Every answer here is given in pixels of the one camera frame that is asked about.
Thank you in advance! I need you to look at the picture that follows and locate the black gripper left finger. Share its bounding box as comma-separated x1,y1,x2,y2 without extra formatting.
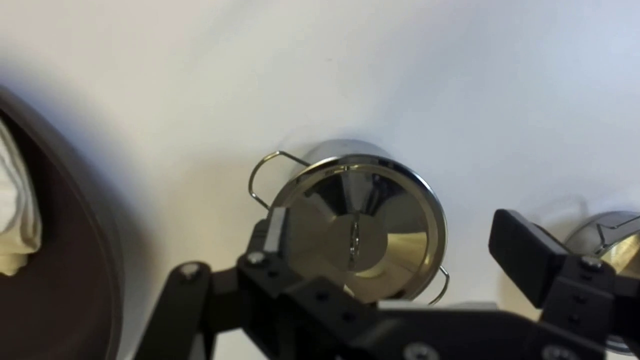
240,204,377,335

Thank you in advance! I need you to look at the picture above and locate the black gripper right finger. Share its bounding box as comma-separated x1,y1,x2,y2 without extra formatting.
487,208,640,360

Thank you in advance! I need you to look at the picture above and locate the open steel pot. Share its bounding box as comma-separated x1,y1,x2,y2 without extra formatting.
563,209,640,275

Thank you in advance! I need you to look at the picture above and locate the white cloth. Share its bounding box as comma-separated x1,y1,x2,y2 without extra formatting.
0,117,44,277

